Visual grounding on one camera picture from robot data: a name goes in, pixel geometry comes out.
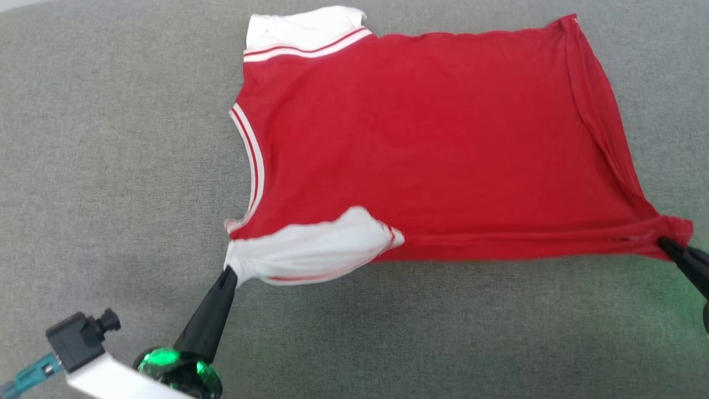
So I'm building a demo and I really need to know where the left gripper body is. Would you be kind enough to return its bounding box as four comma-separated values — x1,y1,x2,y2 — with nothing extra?
132,346,224,399

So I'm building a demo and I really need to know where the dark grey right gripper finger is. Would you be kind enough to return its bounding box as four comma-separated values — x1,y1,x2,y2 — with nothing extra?
667,238,709,281
657,237,709,301

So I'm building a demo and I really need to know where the red and white jersey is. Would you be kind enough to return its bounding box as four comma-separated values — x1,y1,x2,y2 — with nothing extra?
224,6,695,287

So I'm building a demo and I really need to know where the teal camera cable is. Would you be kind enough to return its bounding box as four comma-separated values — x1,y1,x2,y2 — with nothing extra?
0,351,63,399

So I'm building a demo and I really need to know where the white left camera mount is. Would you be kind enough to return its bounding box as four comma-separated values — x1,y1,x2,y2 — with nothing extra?
65,353,192,399

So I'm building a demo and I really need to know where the grey fabric sofa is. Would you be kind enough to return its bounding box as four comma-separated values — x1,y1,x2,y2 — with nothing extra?
0,0,709,399

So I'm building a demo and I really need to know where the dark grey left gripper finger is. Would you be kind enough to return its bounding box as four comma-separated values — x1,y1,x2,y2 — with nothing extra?
197,270,239,365
173,267,232,356

